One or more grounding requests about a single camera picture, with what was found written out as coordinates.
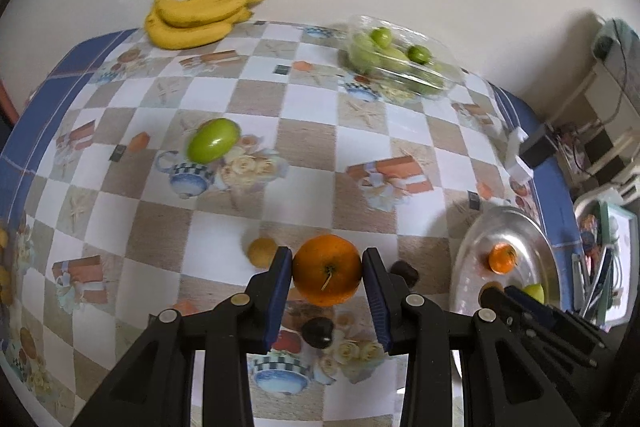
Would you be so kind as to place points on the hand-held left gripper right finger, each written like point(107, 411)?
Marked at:
point(377, 302)

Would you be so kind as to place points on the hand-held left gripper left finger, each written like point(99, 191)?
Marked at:
point(280, 297)

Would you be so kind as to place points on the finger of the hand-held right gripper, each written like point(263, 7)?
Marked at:
point(525, 327)
point(537, 307)

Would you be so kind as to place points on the green oval fruit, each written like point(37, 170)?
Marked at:
point(534, 292)
point(212, 141)

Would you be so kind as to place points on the dark purple plum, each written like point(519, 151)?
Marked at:
point(317, 332)
point(406, 272)

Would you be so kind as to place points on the tan longan fruit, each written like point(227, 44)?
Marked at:
point(261, 252)
point(492, 286)

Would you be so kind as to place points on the orange fruit with stem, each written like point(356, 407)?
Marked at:
point(320, 267)

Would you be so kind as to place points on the silver metal plate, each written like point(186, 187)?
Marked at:
point(480, 247)

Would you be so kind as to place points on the pile of small green fruits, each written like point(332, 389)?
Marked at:
point(380, 38)

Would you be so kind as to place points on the bundle of pens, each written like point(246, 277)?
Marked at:
point(597, 282)

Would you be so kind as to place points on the white plastic basket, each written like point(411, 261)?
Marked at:
point(590, 202)

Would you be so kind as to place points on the small black box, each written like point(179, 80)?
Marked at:
point(537, 149)

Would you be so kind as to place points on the white shelf unit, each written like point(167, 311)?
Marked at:
point(607, 82)

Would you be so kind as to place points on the clear plastic clamshell container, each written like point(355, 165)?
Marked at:
point(442, 57)

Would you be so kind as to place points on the yellow banana bunch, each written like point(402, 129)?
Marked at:
point(185, 34)

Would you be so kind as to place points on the reddish brown board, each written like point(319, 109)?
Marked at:
point(4, 99)

